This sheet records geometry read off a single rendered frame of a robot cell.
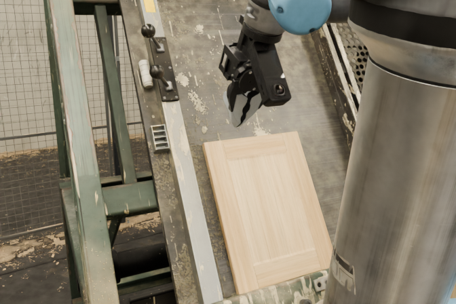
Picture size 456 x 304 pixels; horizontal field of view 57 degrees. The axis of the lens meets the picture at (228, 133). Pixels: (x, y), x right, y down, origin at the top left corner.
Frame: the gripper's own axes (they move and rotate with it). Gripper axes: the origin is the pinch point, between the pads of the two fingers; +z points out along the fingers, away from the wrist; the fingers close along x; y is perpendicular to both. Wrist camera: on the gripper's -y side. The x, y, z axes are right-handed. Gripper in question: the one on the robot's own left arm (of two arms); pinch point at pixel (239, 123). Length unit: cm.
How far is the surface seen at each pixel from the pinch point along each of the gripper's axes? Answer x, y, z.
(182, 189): 2.3, 11.0, 30.6
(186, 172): -0.2, 14.7, 28.4
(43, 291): 28, 93, 203
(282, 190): -27.7, 6.0, 33.6
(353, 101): -59, 21, 16
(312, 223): -34, -4, 38
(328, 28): -63, 47, 4
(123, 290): -10, 64, 175
